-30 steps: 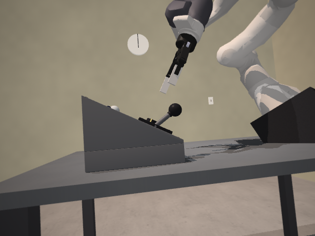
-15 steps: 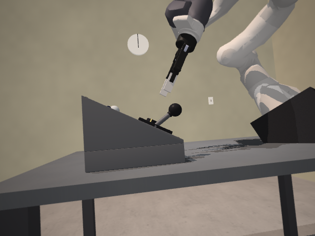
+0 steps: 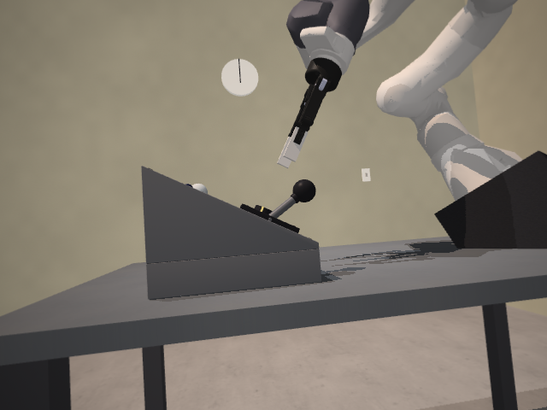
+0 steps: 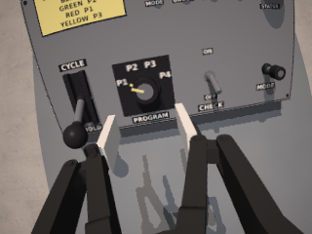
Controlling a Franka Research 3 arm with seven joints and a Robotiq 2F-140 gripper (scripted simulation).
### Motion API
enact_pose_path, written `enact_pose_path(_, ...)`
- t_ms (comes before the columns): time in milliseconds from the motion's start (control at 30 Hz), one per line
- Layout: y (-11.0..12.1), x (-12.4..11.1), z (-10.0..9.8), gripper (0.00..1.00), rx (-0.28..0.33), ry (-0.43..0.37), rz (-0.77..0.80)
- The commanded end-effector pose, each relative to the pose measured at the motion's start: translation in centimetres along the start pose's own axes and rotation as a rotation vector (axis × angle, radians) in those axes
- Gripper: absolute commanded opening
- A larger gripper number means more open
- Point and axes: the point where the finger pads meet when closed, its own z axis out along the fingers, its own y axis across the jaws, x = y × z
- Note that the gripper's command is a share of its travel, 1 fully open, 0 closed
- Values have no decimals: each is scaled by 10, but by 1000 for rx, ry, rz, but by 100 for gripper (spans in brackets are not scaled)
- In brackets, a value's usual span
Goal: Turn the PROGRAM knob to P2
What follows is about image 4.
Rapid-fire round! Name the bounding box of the grey control console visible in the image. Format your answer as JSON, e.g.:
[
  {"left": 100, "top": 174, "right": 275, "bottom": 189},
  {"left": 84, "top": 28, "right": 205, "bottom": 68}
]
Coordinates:
[{"left": 19, "top": 0, "right": 295, "bottom": 149}]

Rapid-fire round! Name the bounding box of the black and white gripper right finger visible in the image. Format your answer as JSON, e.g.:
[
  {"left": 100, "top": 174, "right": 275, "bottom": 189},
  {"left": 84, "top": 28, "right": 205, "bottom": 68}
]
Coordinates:
[{"left": 175, "top": 103, "right": 304, "bottom": 234}]

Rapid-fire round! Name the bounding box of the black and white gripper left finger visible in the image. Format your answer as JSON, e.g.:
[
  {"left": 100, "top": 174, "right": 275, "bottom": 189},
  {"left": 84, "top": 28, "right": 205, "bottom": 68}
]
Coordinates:
[{"left": 31, "top": 115, "right": 122, "bottom": 234}]

